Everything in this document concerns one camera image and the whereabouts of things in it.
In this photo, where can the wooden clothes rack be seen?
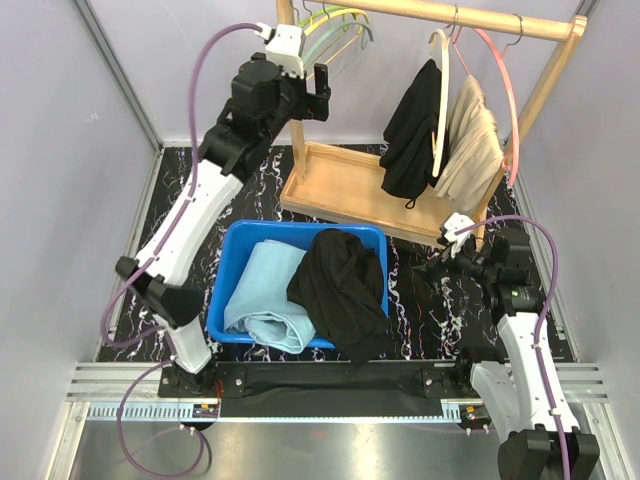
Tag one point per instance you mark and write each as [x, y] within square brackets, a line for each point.
[344, 186]

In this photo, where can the cream plastic hanger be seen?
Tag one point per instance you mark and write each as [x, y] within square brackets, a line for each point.
[438, 138]

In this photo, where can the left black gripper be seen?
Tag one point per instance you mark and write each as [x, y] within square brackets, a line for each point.
[312, 106]

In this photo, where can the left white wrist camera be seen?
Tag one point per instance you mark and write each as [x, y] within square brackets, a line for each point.
[284, 46]

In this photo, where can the blue plastic bin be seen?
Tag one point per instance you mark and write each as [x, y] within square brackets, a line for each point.
[239, 241]

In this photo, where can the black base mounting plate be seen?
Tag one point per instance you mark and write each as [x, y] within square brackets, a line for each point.
[402, 390]

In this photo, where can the green plastic hanger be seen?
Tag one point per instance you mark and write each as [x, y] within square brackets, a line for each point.
[325, 11]

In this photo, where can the beige trousers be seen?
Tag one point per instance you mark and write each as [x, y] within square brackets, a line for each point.
[475, 154]

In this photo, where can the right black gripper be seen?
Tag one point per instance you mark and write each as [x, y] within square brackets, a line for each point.
[442, 261]

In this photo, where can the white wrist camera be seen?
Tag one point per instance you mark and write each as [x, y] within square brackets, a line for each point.
[455, 231]
[284, 46]

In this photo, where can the yellow plastic hanger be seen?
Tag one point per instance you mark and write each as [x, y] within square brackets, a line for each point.
[330, 20]

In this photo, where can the aluminium rail frame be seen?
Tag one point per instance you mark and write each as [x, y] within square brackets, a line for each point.
[116, 427]

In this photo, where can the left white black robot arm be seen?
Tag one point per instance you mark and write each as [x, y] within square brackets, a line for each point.
[264, 98]

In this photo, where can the pink plastic hanger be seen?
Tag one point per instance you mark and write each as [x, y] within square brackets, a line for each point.
[505, 90]

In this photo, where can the black trousers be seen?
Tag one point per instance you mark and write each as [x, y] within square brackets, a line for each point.
[408, 159]
[340, 284]

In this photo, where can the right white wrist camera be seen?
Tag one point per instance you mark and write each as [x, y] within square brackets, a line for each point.
[455, 231]

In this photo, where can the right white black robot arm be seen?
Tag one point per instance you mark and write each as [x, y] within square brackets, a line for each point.
[540, 438]

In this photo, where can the light blue trousers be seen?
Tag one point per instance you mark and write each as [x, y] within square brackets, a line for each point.
[259, 305]

